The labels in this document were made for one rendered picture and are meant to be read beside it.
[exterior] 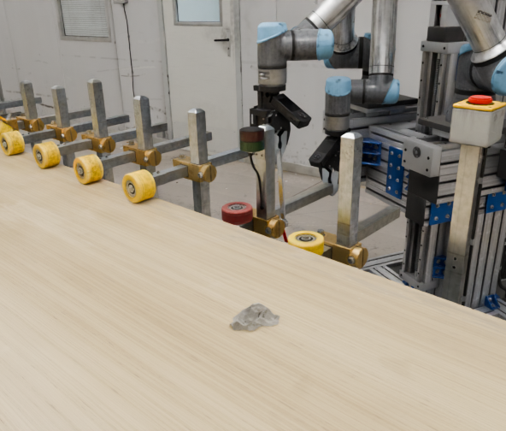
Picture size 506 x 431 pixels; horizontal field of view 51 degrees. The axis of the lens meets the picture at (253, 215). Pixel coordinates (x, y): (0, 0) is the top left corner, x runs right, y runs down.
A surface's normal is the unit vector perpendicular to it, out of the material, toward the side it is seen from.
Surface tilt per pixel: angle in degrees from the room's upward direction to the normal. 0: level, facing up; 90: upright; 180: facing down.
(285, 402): 0
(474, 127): 90
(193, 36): 90
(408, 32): 90
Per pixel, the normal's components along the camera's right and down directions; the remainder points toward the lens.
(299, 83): -0.60, 0.32
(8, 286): -0.02, -0.92
